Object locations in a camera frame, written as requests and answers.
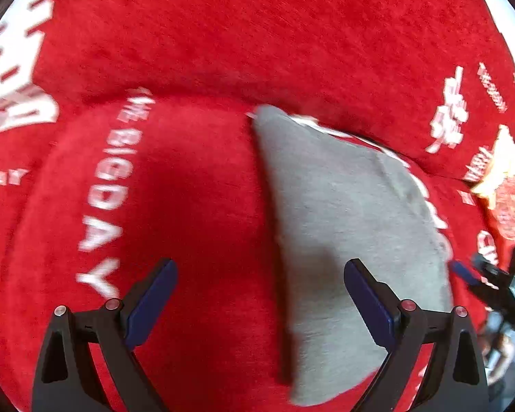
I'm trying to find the grey knit sweater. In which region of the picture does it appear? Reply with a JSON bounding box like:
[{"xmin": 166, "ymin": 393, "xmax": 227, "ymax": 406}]
[{"xmin": 247, "ymin": 104, "xmax": 455, "ymax": 407}]

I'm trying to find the person's right forearm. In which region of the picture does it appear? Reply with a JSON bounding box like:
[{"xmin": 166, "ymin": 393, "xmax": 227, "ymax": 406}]
[{"xmin": 482, "ymin": 324, "xmax": 515, "ymax": 389}]

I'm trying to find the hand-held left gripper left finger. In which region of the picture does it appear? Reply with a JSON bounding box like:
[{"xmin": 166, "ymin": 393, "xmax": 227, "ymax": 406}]
[{"xmin": 31, "ymin": 259, "xmax": 179, "ymax": 412}]

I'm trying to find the yellow and red patterned cloth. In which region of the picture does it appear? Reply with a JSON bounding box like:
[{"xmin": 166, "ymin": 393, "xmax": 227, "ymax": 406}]
[{"xmin": 471, "ymin": 124, "xmax": 515, "ymax": 244}]

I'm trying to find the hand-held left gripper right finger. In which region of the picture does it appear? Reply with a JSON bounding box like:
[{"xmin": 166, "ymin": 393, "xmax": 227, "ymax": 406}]
[{"xmin": 344, "ymin": 258, "xmax": 491, "ymax": 412}]

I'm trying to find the red printed blanket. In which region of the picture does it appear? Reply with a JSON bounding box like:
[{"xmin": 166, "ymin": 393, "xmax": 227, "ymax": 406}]
[{"xmin": 0, "ymin": 0, "xmax": 515, "ymax": 412}]

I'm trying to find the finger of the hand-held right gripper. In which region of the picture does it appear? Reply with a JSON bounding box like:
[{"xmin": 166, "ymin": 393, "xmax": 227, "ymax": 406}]
[{"xmin": 449, "ymin": 260, "xmax": 484, "ymax": 287}]

